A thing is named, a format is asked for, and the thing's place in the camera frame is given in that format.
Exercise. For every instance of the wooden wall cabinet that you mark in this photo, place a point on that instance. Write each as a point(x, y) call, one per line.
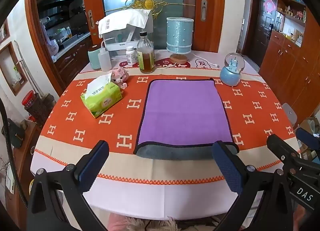
point(287, 58)

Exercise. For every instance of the green tissue pack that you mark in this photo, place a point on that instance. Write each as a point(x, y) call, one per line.
point(105, 99)

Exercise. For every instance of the white cloth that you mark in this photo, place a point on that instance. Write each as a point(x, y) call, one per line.
point(125, 20)

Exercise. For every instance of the blue table lamp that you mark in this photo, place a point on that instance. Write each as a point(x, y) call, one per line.
point(180, 35)

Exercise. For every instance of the dark handbag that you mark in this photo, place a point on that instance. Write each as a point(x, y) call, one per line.
point(13, 134)

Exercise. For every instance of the glass bottle of amber liquid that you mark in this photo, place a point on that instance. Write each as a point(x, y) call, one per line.
point(145, 58)

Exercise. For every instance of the orange patterned tablecloth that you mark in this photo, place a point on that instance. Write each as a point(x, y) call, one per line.
point(75, 123)

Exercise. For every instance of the clear squeeze bottle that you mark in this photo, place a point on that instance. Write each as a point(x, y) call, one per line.
point(104, 60)

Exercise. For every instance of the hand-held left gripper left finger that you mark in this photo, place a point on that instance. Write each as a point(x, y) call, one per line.
point(93, 164)

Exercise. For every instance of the white plastic container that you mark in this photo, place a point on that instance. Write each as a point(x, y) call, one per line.
point(120, 45)

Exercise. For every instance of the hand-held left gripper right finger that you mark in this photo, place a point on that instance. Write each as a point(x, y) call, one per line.
point(226, 168)

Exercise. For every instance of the blue snow globe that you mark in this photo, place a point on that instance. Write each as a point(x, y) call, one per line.
point(231, 75)

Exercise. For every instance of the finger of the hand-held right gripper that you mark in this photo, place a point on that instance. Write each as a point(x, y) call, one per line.
point(307, 138)
point(277, 146)

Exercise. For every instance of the white pill bottle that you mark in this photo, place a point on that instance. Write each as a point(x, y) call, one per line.
point(131, 56)

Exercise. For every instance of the dark entry door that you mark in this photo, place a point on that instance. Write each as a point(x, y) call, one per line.
point(263, 26)

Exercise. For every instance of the teal canister with lid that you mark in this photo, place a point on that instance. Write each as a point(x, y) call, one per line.
point(93, 58)

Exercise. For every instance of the purple towel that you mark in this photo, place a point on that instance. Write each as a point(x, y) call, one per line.
point(182, 111)

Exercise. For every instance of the fluffy beige slipper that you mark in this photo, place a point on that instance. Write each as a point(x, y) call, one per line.
point(152, 224)

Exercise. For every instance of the pink brick pig toy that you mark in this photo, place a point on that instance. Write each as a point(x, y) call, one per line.
point(119, 77)

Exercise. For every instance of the cardboard boxes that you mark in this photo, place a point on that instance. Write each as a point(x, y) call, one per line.
point(311, 126)

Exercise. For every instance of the red-lid jar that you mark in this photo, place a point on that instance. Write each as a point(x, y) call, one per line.
point(33, 107)

